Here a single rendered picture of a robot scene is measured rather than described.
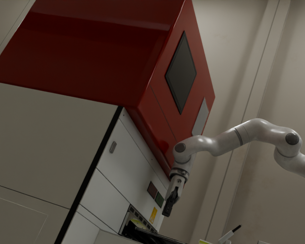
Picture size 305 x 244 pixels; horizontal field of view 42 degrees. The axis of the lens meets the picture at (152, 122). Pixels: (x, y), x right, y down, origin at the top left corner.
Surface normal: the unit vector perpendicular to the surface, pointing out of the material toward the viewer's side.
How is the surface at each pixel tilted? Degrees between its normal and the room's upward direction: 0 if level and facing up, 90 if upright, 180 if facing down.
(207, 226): 90
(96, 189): 90
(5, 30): 90
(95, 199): 90
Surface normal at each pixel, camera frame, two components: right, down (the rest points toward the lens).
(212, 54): -0.31, -0.51
